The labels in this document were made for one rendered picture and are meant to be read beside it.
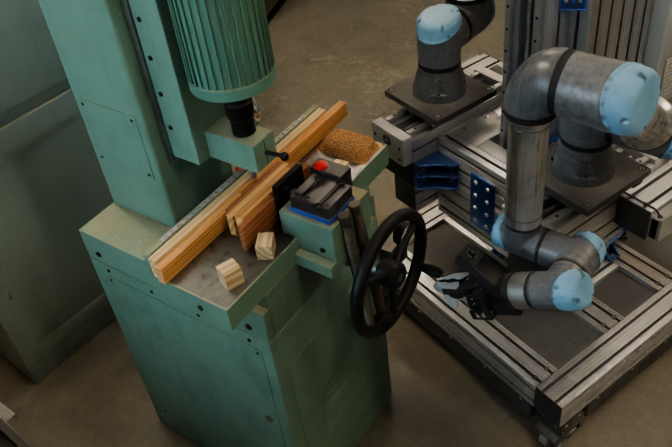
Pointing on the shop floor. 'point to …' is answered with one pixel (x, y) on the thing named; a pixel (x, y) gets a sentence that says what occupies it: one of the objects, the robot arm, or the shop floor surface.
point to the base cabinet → (255, 369)
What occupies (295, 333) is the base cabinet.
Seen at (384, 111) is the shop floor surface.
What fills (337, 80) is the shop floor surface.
